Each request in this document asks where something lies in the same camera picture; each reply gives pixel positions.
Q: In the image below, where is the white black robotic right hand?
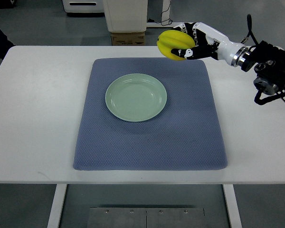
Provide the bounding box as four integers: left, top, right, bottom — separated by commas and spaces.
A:
171, 22, 249, 67

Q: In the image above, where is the yellow starfruit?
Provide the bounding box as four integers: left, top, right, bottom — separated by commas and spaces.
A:
157, 29, 195, 61

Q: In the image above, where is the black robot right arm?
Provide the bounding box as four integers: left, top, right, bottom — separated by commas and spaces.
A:
237, 14, 285, 105

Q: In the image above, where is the light green plate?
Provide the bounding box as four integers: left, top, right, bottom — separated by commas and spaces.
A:
105, 73, 167, 122

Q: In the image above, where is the white table leg base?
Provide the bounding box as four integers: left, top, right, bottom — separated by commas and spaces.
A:
146, 0, 183, 28

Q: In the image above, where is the cardboard box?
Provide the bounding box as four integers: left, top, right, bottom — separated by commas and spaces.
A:
111, 32, 145, 46

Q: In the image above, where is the white bin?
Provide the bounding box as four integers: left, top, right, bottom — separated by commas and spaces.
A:
103, 0, 148, 33

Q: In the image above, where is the blue textured mat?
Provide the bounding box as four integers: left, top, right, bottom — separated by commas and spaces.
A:
73, 57, 228, 171

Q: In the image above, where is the white cabinet with dark slot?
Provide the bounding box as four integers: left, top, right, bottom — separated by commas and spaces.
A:
62, 0, 104, 13

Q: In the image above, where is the white right table leg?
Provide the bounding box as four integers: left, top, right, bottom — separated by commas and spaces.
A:
223, 184, 242, 228

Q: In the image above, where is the white table leg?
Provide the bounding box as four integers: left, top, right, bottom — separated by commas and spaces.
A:
47, 184, 67, 228
223, 184, 242, 228

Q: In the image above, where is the white left table leg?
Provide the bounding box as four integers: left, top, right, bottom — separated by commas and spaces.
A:
47, 184, 67, 228

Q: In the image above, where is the black cable on floor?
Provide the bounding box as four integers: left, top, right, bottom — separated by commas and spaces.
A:
148, 0, 173, 26

